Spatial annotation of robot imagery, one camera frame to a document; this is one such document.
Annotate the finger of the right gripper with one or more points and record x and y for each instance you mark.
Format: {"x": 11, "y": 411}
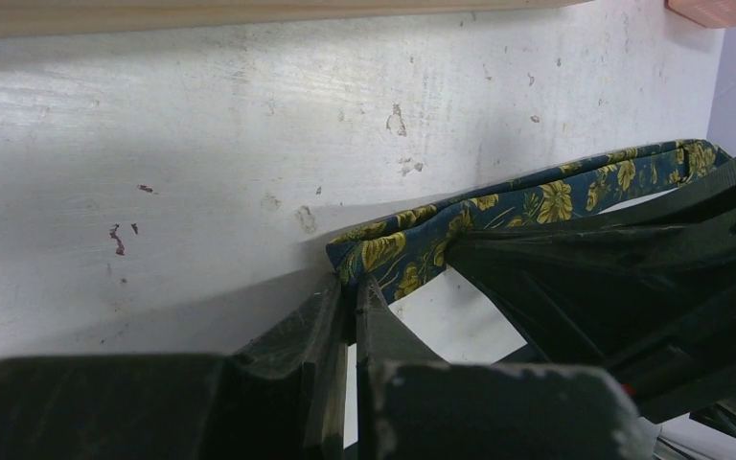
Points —
{"x": 703, "y": 199}

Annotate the blue yellow floral tie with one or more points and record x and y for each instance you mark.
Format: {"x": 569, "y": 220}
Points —
{"x": 407, "y": 250}

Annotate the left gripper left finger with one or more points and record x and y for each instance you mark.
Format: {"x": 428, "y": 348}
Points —
{"x": 279, "y": 397}

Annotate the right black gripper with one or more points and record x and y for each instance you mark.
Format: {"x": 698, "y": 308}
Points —
{"x": 656, "y": 303}

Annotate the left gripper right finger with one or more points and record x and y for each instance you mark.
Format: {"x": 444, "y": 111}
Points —
{"x": 414, "y": 405}

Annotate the wooden compartment tray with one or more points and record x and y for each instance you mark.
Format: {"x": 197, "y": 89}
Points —
{"x": 37, "y": 18}

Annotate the pink plastic basket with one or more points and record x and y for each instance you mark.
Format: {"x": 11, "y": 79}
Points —
{"x": 711, "y": 14}

